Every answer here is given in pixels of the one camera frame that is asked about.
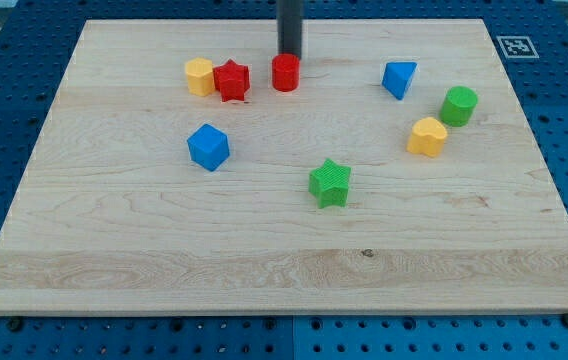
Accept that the red cylinder block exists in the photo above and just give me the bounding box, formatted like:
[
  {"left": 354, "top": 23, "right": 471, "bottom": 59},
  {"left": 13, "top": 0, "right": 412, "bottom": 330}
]
[{"left": 271, "top": 53, "right": 300, "bottom": 92}]

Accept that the red star block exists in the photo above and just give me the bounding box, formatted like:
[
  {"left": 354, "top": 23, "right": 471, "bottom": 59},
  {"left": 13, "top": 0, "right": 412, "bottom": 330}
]
[{"left": 213, "top": 59, "right": 250, "bottom": 102}]

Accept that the light wooden board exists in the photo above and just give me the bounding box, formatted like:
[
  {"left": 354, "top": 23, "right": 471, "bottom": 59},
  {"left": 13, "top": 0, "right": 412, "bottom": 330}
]
[{"left": 0, "top": 19, "right": 568, "bottom": 316}]

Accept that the green cylinder block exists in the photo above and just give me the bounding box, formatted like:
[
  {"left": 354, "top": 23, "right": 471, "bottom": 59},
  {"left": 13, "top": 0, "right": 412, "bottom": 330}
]
[{"left": 440, "top": 86, "right": 478, "bottom": 127}]

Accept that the white fiducial marker tag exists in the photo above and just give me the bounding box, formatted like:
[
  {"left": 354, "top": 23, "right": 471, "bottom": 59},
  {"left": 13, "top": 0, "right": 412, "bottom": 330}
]
[{"left": 497, "top": 35, "right": 539, "bottom": 59}]

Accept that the blue triangle block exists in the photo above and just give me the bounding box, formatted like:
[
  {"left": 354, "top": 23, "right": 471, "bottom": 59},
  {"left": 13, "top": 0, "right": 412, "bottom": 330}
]
[{"left": 381, "top": 62, "right": 417, "bottom": 100}]

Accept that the yellow hexagon block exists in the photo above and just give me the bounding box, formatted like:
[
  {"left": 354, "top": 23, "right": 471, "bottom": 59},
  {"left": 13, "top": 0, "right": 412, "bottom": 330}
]
[{"left": 184, "top": 57, "right": 215, "bottom": 96}]

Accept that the yellow heart block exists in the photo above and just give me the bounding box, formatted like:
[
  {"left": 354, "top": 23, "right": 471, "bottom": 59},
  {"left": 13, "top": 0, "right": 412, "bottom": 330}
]
[{"left": 406, "top": 117, "right": 448, "bottom": 157}]

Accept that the black bolt front left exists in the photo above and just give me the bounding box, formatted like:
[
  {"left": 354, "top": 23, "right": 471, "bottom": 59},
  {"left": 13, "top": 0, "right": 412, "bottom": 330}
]
[{"left": 6, "top": 316, "right": 24, "bottom": 333}]

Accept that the blue cube block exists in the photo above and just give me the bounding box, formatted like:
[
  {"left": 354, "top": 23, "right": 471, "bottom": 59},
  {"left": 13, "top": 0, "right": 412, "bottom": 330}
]
[{"left": 187, "top": 124, "right": 230, "bottom": 171}]

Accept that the green star block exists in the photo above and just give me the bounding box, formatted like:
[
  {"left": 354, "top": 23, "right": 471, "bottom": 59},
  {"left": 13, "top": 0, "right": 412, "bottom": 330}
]
[{"left": 308, "top": 158, "right": 351, "bottom": 208}]

